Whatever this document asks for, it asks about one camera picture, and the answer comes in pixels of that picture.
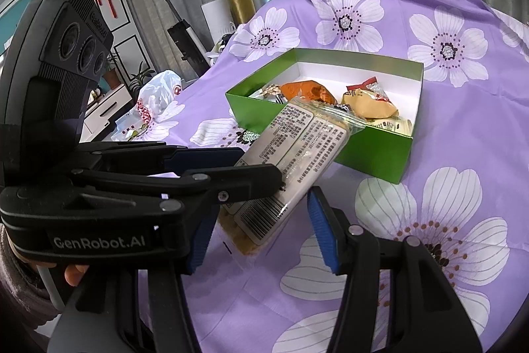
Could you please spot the black upright vacuum cleaner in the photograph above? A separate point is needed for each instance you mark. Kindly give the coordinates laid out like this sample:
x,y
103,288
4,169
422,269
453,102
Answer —
x,y
188,43

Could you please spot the pale yellow snack packet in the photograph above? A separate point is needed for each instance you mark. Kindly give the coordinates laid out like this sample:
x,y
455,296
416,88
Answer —
x,y
394,124

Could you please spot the clear orange-label snack packet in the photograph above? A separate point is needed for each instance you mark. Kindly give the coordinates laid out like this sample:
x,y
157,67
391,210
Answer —
x,y
271,93

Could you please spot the white red plastic bag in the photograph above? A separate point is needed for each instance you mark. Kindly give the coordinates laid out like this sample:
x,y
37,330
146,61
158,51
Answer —
x,y
154,112

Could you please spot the orange snack packet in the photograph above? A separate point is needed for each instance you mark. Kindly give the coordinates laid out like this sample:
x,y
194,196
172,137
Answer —
x,y
309,90

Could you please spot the silver small snack packet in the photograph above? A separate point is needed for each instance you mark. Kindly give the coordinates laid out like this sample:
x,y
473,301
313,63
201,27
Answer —
x,y
344,107

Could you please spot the potted green plant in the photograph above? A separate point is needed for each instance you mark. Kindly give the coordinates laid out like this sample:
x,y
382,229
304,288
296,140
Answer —
x,y
145,74

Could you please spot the yellow cracker snack packet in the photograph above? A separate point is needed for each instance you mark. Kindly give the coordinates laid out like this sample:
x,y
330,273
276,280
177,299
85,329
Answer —
x,y
369,100

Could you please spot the white cylindrical air purifier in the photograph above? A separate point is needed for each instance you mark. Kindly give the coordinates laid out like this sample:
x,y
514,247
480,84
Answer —
x,y
218,19

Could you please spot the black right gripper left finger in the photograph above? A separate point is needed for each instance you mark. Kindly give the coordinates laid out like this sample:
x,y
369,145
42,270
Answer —
x,y
200,229

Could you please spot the long beige cracker package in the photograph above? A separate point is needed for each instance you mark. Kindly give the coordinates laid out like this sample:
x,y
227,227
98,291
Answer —
x,y
301,141

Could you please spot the white tv cabinet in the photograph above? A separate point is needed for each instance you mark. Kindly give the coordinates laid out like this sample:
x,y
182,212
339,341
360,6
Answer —
x,y
100,120

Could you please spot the white panelled door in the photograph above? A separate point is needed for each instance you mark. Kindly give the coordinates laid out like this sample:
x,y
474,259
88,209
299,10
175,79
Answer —
x,y
128,49

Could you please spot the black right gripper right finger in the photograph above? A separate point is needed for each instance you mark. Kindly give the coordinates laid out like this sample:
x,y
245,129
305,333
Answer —
x,y
330,230

